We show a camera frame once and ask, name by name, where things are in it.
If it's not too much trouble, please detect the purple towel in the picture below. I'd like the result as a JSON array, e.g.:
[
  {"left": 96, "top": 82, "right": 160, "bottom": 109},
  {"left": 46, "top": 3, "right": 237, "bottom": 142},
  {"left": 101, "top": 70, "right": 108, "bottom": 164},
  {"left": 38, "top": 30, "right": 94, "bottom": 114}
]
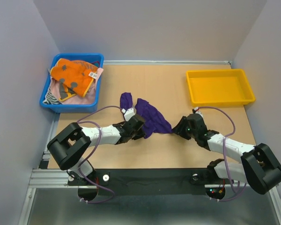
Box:
[{"left": 120, "top": 92, "right": 172, "bottom": 140}]

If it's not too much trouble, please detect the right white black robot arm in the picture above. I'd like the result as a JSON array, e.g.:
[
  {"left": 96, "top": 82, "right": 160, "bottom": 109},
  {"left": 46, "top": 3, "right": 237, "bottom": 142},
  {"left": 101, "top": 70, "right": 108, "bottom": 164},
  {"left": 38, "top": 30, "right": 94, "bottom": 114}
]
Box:
[{"left": 172, "top": 113, "right": 281, "bottom": 195}]

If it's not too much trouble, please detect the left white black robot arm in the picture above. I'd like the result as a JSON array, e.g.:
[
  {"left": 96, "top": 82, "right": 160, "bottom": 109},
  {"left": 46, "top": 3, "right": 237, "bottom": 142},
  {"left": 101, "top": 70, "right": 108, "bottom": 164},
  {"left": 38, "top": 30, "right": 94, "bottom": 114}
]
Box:
[{"left": 47, "top": 114, "right": 145, "bottom": 186}]

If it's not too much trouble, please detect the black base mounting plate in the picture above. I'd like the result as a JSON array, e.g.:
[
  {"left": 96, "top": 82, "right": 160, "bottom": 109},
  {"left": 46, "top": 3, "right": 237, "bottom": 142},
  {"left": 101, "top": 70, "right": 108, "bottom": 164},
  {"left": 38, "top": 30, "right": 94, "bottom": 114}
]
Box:
[{"left": 67, "top": 168, "right": 225, "bottom": 198}]

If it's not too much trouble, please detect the pink towel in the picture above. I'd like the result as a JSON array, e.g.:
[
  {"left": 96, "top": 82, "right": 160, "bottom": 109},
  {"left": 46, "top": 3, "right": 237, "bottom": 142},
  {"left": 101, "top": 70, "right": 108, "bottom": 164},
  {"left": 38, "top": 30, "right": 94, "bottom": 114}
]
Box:
[{"left": 45, "top": 67, "right": 104, "bottom": 105}]

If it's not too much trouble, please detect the yellow plastic tray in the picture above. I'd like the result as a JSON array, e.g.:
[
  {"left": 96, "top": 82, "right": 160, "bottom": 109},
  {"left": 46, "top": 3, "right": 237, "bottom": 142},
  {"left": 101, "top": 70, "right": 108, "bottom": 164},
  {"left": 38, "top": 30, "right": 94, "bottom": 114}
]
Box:
[{"left": 186, "top": 69, "right": 256, "bottom": 107}]

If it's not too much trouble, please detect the orange towel with grey spots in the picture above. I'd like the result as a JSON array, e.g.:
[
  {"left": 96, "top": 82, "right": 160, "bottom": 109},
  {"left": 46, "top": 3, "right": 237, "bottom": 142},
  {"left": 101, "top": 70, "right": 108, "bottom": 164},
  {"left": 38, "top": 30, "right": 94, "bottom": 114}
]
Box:
[{"left": 50, "top": 58, "right": 99, "bottom": 102}]

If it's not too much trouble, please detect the grey white striped towel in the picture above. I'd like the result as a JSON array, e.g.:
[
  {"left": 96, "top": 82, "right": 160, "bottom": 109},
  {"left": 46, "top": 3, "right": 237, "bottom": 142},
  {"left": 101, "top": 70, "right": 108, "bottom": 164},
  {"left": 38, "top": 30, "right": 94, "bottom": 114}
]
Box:
[{"left": 42, "top": 88, "right": 61, "bottom": 105}]

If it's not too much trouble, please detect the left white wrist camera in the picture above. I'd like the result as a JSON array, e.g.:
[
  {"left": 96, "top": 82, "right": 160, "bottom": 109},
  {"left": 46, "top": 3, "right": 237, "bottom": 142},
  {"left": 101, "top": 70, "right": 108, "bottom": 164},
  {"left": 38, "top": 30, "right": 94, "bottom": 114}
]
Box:
[{"left": 121, "top": 107, "right": 136, "bottom": 121}]

